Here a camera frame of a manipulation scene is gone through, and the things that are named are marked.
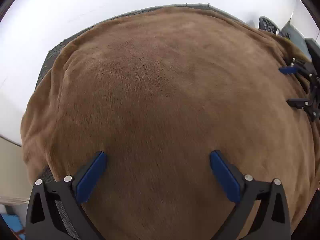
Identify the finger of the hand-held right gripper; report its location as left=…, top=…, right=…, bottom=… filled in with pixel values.
left=279, top=59, right=318, bottom=80
left=287, top=98, right=320, bottom=122

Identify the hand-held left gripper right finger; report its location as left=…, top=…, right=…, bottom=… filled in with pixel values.
left=210, top=150, right=292, bottom=240

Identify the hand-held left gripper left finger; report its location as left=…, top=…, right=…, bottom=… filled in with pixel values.
left=25, top=151, right=107, bottom=240

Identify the brown fleece cloth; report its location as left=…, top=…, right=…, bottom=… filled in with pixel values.
left=20, top=6, right=318, bottom=240

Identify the black mesh metal chair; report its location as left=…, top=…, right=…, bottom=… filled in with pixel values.
left=258, top=16, right=282, bottom=34

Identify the blue foam floor mat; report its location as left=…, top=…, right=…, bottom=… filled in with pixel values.
left=0, top=212, right=25, bottom=240

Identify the black patterned tablecloth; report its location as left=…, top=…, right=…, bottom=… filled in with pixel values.
left=36, top=3, right=212, bottom=240

